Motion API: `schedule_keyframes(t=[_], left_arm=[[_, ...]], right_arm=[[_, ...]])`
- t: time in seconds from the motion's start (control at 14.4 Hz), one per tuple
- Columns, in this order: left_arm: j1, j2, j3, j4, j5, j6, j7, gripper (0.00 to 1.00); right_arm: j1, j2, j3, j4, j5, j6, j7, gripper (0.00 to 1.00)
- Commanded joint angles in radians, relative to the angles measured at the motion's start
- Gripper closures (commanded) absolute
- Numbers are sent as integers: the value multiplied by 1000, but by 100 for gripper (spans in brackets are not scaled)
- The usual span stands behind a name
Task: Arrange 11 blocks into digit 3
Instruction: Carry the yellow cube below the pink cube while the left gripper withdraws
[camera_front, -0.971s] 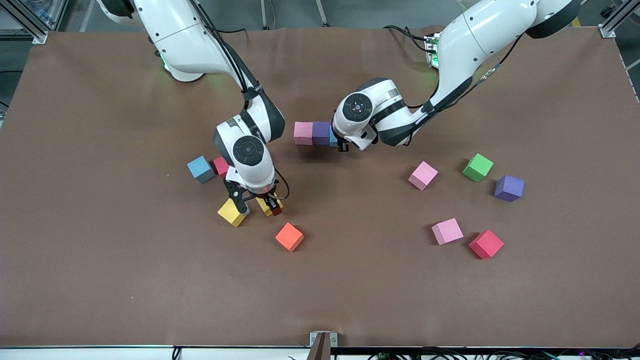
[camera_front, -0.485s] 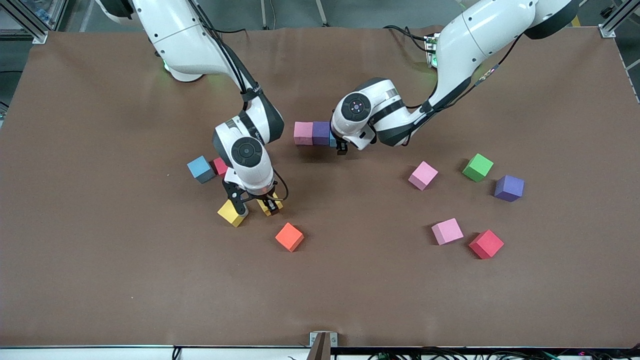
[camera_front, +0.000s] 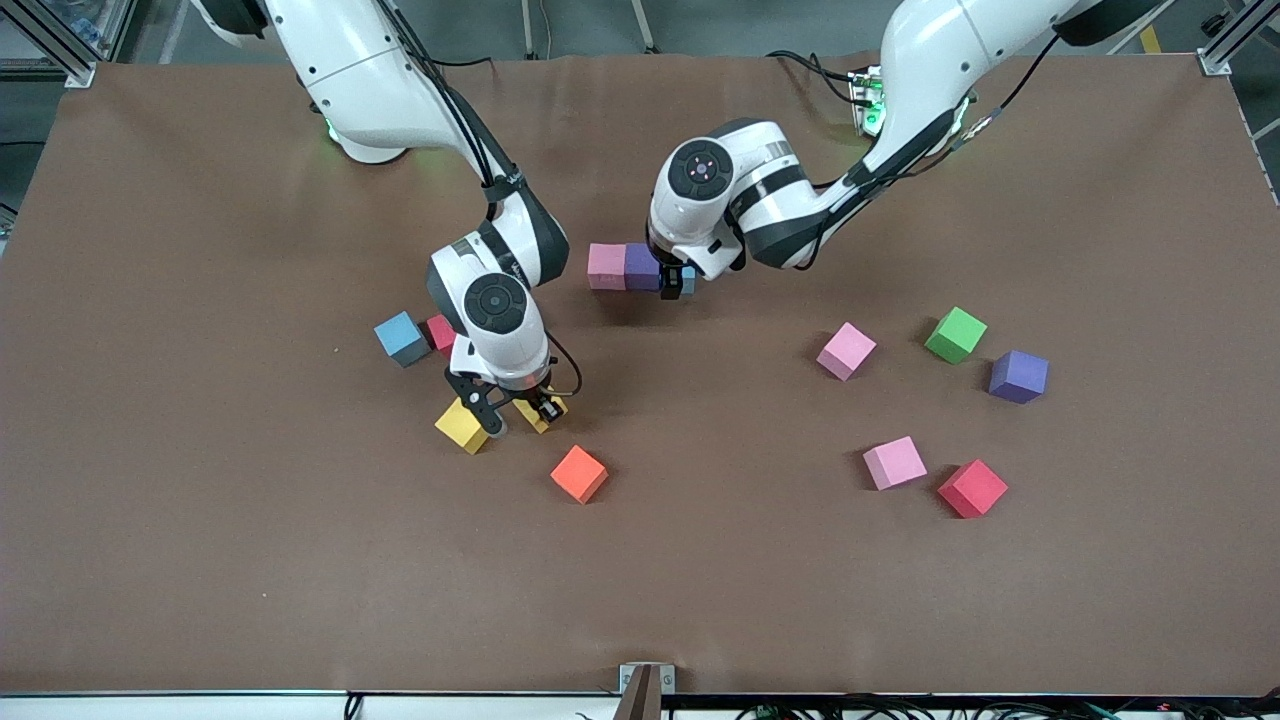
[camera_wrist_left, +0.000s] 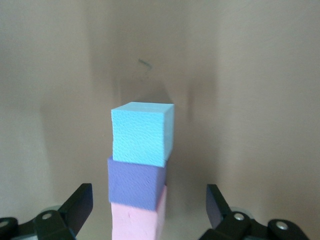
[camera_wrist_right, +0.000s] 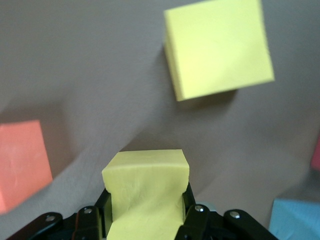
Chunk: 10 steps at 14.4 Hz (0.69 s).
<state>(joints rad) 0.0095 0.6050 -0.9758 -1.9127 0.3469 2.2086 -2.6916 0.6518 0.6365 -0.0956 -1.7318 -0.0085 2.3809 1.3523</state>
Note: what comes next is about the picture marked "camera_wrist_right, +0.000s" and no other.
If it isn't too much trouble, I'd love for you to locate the yellow foam cube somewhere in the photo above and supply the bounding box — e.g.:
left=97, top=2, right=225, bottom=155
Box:
left=101, top=149, right=190, bottom=240
left=163, top=0, right=275, bottom=102

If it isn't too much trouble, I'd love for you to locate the brown table mat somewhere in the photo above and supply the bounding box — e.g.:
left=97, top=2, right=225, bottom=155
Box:
left=0, top=0, right=320, bottom=240

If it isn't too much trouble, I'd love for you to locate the blue foam cube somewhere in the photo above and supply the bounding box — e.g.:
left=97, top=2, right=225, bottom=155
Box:
left=268, top=198, right=320, bottom=240

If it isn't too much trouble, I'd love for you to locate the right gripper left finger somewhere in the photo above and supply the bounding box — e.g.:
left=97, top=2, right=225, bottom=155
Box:
left=6, top=187, right=112, bottom=240

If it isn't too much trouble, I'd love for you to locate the orange foam cube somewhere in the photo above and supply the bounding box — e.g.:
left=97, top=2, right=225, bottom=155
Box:
left=0, top=119, right=54, bottom=215

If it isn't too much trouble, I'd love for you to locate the red foam cube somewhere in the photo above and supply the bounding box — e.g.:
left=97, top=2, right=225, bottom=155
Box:
left=310, top=136, right=320, bottom=172

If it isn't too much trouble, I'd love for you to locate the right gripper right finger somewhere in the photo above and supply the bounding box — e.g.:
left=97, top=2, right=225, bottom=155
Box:
left=174, top=182, right=278, bottom=240

